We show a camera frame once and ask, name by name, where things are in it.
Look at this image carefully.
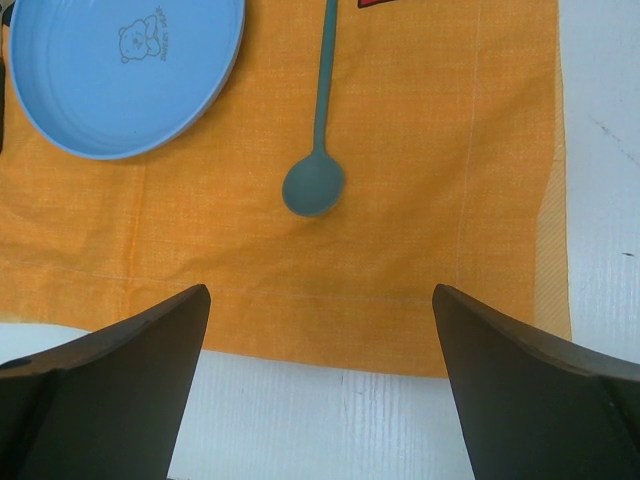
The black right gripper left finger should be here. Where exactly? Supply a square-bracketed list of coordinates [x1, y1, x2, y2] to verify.
[1, 284, 210, 479]

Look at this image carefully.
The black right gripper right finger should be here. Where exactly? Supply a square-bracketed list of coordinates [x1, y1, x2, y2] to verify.
[432, 284, 639, 479]

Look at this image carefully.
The teal plastic spoon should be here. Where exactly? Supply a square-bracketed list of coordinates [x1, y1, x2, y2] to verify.
[282, 0, 345, 217]

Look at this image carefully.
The orange cartoon cloth placemat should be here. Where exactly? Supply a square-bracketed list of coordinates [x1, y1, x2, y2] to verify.
[1, 1, 562, 377]

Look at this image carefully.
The light blue plate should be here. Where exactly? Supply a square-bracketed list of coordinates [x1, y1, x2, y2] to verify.
[9, 0, 247, 160]

